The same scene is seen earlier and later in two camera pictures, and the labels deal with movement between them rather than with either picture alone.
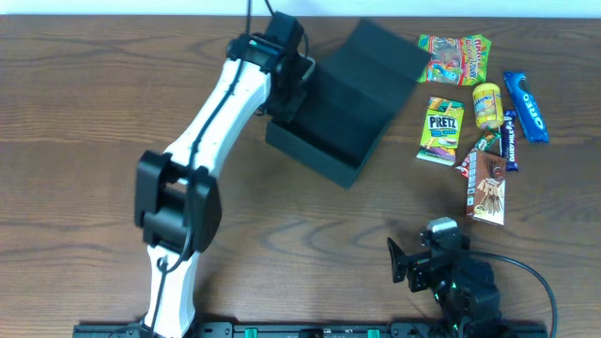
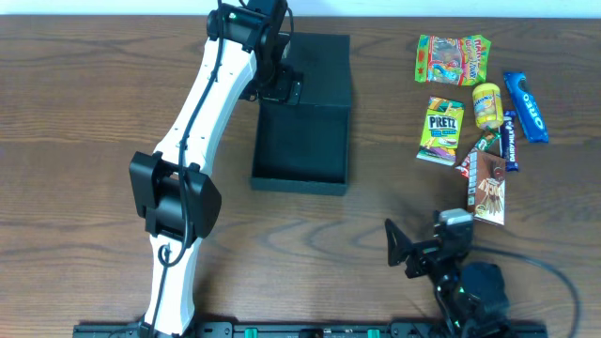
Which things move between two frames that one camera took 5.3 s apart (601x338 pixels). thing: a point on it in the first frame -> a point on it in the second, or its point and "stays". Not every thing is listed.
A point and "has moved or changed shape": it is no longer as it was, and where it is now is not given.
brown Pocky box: x=486 y=181 stays
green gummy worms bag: x=456 y=61 stays
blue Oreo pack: x=533 y=125 stays
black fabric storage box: x=352 y=98 has moved or changed shape
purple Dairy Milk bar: x=508 y=140 stays
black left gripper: x=285 y=104 -> x=285 y=84
